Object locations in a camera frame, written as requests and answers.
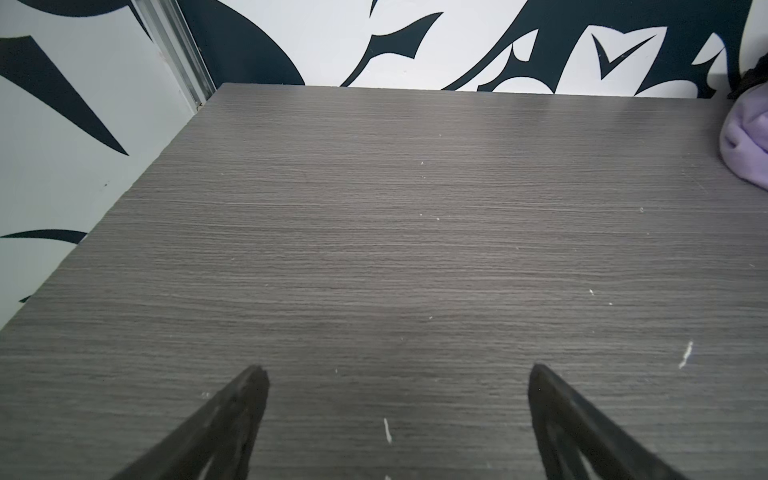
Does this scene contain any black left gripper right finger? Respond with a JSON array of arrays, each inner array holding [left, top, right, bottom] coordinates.
[[528, 364, 685, 479]]

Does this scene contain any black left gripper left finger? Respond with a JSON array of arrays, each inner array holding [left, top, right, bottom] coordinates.
[[114, 365, 270, 479]]

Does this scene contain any purple cloth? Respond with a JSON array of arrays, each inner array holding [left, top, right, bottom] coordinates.
[[719, 83, 768, 190]]

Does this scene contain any black cloth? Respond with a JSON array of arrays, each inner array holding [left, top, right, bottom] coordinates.
[[727, 54, 768, 100]]

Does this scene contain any aluminium cage frame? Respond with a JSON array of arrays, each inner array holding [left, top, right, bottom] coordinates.
[[131, 0, 216, 113]]

